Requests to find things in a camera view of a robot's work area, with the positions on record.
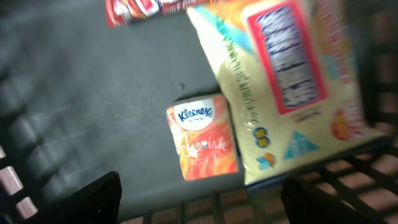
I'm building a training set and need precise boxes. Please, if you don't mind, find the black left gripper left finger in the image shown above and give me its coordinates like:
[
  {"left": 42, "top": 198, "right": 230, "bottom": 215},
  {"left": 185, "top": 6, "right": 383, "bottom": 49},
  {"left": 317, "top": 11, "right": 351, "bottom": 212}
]
[{"left": 37, "top": 171, "right": 122, "bottom": 224}]

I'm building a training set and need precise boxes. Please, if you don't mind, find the dark grey plastic basket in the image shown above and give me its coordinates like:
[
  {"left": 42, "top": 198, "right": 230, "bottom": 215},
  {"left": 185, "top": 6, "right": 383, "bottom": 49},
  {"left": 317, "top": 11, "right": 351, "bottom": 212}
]
[{"left": 1, "top": 1, "right": 397, "bottom": 223}]

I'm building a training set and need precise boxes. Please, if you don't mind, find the red snack bar wrapper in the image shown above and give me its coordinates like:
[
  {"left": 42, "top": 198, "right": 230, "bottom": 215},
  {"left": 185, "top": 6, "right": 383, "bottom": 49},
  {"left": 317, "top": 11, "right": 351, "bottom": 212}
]
[{"left": 104, "top": 0, "right": 212, "bottom": 28}]

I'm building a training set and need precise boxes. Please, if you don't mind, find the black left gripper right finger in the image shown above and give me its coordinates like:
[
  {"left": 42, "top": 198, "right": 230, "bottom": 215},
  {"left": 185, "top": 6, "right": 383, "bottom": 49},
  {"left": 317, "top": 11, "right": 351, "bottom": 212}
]
[{"left": 281, "top": 176, "right": 383, "bottom": 224}]

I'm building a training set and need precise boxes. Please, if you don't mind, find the yellow snack bag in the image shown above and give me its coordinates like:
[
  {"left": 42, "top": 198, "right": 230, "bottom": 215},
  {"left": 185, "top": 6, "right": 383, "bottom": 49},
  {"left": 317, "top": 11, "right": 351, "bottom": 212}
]
[{"left": 187, "top": 0, "right": 381, "bottom": 187}]

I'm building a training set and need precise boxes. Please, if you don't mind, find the orange Kleenex tissue pack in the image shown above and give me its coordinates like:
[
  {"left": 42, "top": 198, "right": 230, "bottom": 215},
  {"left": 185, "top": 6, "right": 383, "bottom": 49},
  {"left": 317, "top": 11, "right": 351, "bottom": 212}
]
[{"left": 166, "top": 94, "right": 239, "bottom": 181}]

